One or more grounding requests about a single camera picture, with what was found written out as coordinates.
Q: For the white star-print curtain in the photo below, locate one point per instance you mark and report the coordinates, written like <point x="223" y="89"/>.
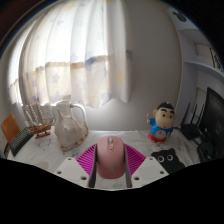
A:
<point x="76" y="46"/>

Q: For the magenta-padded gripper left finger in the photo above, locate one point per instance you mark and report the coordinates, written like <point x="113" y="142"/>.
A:
<point x="71" y="168"/>

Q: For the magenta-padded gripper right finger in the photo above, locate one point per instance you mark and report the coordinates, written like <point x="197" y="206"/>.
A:
<point x="150" y="168"/>

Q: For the white wall shelf unit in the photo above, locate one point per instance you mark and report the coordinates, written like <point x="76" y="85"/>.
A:
<point x="203" y="66"/>

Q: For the black cat-shaped mouse pad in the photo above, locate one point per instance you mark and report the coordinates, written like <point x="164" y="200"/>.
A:
<point x="168" y="161"/>

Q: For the pink computer mouse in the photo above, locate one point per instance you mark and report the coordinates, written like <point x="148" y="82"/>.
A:
<point x="110" y="158"/>

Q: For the cartoon boy figurine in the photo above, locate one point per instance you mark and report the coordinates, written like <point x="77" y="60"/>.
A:
<point x="161" y="123"/>

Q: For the black computer monitor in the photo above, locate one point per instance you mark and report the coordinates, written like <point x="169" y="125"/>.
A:
<point x="215" y="120"/>

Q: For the white patterned tablecloth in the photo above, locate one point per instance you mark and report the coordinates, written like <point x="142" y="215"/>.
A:
<point x="43" y="151"/>

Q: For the dark computer keyboard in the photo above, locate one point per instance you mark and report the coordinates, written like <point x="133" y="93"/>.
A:
<point x="20" y="141"/>

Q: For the wooden model sailing ship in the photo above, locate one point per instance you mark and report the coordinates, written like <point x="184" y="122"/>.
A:
<point x="40" y="128"/>

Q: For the large white conch shell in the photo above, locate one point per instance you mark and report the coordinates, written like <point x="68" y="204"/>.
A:
<point x="70" y="131"/>

